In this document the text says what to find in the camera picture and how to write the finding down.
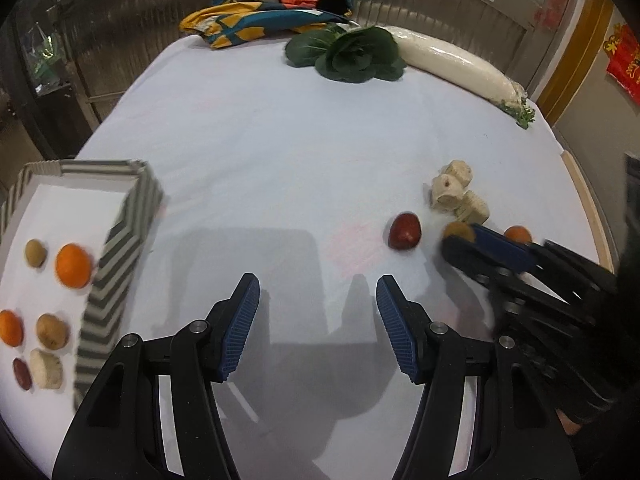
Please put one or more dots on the green bok choy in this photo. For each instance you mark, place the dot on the green bok choy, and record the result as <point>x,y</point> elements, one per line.
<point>355,55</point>

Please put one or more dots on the brown longan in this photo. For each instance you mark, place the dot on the brown longan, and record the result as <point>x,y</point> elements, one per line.
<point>34,252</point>
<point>459,230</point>
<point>51,331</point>

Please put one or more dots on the small orange with stem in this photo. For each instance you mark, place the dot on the small orange with stem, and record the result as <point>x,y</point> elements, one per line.
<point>517,234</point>

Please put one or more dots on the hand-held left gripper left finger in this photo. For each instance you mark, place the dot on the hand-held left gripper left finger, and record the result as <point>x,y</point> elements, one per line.
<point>239,330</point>

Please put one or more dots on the orange mandarin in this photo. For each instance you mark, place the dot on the orange mandarin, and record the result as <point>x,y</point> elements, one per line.
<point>73,265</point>
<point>10,327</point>

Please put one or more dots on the red wall decoration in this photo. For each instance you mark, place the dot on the red wall decoration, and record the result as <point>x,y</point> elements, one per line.
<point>625,60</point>

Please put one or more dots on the glass-fronted cabinet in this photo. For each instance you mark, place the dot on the glass-fronted cabinet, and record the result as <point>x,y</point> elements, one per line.
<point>42,60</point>

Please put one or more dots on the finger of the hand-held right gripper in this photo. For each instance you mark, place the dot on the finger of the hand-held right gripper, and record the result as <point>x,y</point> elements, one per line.
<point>467,257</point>
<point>505,252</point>

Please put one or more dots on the wooden edge strip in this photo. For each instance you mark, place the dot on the wooden edge strip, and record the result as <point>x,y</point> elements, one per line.
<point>587,210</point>

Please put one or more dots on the beige puffed snack roll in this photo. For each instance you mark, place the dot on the beige puffed snack roll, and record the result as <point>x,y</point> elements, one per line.
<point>460,170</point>
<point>46,367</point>
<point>472,207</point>
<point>447,190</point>

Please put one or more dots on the white radish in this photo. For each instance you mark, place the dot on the white radish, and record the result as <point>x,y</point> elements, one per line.
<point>450,60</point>

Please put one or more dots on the colourful patterned cloth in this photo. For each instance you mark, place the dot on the colourful patterned cloth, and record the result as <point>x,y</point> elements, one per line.
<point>250,15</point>

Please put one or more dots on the red jujube date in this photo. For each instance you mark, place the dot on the red jujube date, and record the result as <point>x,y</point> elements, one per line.
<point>404,230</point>
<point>21,372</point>

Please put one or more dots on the yellow door frame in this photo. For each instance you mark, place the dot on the yellow door frame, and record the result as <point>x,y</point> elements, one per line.
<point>575,60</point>

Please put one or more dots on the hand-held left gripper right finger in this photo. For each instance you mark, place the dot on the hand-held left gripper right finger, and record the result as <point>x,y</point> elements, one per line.
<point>397,330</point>

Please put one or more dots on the striped cardboard box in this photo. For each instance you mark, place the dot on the striped cardboard box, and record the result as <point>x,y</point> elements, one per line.
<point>125,240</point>

